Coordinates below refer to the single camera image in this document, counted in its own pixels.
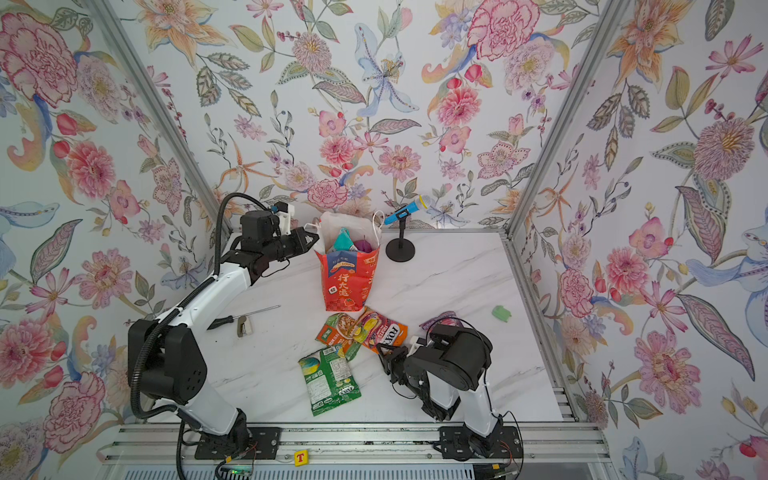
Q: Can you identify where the orange Fox's candy packet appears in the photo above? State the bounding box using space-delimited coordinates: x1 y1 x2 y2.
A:
352 307 408 354

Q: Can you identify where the small metal bracket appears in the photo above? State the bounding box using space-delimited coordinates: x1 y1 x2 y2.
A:
237 315 253 338

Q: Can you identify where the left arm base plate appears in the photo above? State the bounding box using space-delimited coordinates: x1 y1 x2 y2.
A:
194 426 282 461

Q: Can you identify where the aluminium rail frame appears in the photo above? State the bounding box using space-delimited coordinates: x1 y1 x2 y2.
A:
97 421 610 465

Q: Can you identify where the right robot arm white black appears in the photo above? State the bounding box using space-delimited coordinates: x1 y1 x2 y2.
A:
375 317 524 465

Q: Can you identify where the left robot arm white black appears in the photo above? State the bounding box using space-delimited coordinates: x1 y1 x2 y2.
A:
127 192 319 442

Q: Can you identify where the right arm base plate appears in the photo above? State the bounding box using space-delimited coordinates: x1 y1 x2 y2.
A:
435 425 523 461

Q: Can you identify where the black handled screwdriver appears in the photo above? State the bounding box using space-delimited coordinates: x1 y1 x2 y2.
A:
208 305 280 330

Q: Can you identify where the purple grape snack packet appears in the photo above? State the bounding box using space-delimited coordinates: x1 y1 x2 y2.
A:
353 239 375 253

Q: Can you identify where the purple Fox's candy packet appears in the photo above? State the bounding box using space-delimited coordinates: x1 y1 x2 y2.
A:
419 311 464 332

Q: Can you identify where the red paper bag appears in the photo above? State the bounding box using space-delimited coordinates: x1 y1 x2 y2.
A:
313 212 381 312

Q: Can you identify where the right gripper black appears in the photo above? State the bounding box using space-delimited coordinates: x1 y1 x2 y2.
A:
379 343 429 404

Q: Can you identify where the orange green nut snack packet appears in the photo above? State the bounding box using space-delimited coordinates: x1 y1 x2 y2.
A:
315 312 361 361

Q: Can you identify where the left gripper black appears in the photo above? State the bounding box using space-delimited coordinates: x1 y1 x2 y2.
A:
261 227 321 265

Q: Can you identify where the teal snack packet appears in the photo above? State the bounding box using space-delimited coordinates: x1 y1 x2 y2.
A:
332 227 357 251

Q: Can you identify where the small green object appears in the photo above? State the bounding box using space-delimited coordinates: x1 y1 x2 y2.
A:
491 305 511 323

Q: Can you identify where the yellow T label tag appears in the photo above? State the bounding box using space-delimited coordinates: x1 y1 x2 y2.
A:
293 450 310 467

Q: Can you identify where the blue microphone on black stand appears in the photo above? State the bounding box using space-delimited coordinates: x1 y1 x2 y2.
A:
384 195 429 263

